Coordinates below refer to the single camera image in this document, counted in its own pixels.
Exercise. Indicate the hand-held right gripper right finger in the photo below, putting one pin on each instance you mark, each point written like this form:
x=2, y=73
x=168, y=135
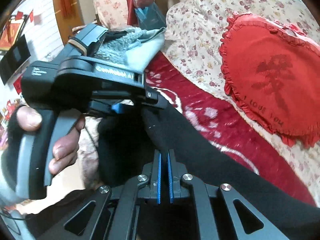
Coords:
x=171, y=180

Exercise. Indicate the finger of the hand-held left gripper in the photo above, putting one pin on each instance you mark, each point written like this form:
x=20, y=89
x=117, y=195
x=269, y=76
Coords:
x=155, y=97

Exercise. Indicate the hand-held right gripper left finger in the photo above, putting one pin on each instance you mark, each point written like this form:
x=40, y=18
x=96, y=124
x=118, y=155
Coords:
x=157, y=180

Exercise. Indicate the black pants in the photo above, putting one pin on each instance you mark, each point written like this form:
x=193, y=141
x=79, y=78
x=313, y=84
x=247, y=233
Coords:
x=200, y=160

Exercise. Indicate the red patterned blanket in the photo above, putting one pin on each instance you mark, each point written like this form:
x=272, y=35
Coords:
x=200, y=105

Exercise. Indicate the grey fleece cloth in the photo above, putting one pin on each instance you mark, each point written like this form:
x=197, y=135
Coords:
x=117, y=47

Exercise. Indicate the black monitor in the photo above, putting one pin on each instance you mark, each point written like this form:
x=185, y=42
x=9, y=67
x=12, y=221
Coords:
x=15, y=60

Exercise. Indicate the beige fuzzy blanket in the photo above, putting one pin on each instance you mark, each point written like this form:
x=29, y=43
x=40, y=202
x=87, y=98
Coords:
x=87, y=155

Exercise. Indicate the wooden door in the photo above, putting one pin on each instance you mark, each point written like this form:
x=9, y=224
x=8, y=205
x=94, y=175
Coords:
x=75, y=5

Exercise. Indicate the floral pillow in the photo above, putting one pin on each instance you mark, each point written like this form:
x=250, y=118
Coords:
x=110, y=2

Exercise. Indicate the blue plastic bag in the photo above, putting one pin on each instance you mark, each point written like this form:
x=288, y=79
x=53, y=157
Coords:
x=147, y=10

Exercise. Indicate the red heart-shaped pillow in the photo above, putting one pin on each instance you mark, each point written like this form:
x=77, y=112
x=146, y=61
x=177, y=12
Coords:
x=272, y=75

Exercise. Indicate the framed wall picture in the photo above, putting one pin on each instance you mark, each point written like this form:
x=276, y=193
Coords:
x=10, y=33

